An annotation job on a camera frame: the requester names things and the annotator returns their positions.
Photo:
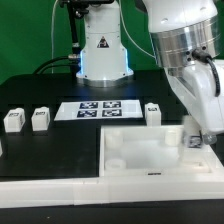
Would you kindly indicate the white L-shaped obstacle fence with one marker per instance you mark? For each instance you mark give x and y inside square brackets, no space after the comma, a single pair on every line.
[100,190]

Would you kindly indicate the white sheet with tags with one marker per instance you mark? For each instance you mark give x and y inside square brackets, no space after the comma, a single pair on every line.
[109,109]

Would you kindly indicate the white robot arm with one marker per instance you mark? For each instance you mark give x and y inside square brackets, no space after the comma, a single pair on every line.
[185,40]

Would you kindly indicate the white square tabletop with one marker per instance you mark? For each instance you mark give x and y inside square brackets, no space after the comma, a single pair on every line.
[143,150]

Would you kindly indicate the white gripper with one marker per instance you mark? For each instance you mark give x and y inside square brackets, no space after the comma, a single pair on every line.
[195,87]

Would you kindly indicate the white part at left edge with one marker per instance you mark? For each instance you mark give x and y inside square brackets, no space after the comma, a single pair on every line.
[1,150]

